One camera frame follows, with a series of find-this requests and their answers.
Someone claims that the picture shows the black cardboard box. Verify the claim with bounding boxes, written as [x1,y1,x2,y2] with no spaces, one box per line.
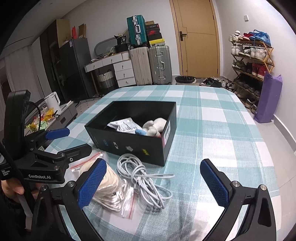
[84,100,177,166]

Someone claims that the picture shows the white cable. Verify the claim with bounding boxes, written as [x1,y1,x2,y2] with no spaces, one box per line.
[117,153,175,209]

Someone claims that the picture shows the scattered dark shoes group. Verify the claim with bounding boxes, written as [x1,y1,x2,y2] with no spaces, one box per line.
[199,77,235,90]

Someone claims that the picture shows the grey white laundry basket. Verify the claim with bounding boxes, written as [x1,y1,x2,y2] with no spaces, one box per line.
[97,72,116,88]

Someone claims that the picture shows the black bag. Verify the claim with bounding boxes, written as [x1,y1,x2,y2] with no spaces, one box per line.
[114,35,129,53]

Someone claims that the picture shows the wooden door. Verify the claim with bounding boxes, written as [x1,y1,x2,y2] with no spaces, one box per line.
[169,0,220,79]

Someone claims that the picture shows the dark refrigerator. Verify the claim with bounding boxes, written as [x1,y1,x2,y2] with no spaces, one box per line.
[50,38,95,102]

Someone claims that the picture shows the grey bedside cabinet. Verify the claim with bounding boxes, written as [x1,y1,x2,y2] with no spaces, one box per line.
[24,102,78,137]

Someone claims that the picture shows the white printed packet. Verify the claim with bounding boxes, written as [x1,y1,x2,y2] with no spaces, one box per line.
[107,118,142,133]

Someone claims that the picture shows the white kettle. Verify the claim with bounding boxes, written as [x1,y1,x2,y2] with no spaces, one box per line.
[44,91,62,112]

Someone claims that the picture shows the green plastic bag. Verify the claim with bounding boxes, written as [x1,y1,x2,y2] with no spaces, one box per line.
[26,123,48,131]

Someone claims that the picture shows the beige suitcase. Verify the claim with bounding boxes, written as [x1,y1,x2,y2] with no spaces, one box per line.
[129,46,153,86]

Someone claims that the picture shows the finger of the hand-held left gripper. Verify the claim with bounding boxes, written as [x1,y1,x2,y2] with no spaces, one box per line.
[24,127,70,146]
[50,144,92,164]

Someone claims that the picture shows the purple bag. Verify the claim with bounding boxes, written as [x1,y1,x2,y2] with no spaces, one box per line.
[253,71,283,124]

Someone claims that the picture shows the white curtain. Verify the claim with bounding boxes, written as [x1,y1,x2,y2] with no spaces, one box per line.
[5,46,45,102]

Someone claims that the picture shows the white dresser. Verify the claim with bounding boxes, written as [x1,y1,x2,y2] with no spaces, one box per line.
[84,51,137,93]

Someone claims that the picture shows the black trash bin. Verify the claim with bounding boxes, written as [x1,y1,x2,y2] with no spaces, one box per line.
[175,76,196,85]

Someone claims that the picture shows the wooden shoe rack with shoes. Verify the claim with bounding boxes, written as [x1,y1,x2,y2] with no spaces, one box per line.
[229,30,266,114]

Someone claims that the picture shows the teal suitcase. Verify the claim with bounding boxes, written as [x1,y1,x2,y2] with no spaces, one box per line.
[126,16,148,48]

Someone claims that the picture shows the cream plush toy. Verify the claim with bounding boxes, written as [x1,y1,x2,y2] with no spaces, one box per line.
[142,118,167,138]

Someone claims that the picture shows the person's left hand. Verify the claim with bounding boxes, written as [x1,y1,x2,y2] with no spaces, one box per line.
[1,179,25,195]

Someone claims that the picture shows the silver suitcase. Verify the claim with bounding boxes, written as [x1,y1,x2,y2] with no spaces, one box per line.
[148,45,173,85]

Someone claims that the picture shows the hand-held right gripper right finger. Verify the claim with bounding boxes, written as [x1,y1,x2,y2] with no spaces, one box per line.
[200,159,277,241]

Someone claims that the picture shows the oval mirror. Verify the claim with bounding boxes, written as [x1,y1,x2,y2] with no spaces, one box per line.
[94,37,118,58]

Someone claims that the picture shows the zip bag of white rope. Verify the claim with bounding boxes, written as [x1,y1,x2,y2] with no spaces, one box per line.
[70,151,136,219]

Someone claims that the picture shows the tall flat cardboard box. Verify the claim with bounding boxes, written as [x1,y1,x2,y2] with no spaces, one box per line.
[55,19,71,48]

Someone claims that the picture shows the blue mesh shoes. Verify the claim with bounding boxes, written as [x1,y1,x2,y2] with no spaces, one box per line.
[250,29,271,45]

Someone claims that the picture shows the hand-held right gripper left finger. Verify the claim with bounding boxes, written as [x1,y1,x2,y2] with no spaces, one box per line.
[31,158,107,241]

